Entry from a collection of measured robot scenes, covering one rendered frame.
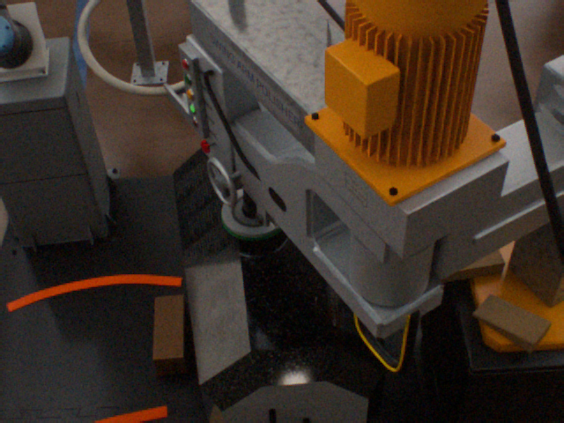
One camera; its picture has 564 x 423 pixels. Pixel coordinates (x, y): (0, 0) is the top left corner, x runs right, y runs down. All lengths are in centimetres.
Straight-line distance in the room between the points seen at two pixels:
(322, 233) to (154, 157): 218
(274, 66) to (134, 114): 261
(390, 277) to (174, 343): 153
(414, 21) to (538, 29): 370
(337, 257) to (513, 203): 44
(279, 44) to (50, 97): 150
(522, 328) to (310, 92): 104
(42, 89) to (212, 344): 128
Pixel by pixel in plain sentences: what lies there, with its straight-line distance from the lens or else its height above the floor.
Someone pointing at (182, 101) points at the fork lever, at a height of 106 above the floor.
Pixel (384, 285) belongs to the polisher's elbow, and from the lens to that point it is 175.
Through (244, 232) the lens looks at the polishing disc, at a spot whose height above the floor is 86.
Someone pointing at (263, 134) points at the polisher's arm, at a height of 137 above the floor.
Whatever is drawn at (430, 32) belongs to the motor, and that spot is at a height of 199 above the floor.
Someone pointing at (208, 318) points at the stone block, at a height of 68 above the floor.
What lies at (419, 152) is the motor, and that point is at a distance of 141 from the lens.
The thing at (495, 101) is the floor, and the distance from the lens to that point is 433.
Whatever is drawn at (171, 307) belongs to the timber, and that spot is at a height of 13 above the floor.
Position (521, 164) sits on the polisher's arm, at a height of 145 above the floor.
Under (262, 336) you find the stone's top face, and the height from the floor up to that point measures 80.
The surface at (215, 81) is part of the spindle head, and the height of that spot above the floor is 147.
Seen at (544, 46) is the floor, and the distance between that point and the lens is 480.
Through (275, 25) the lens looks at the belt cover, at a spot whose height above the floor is 167.
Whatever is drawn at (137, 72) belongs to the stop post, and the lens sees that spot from 454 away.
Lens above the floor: 271
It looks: 47 degrees down
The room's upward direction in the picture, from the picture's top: 3 degrees counter-clockwise
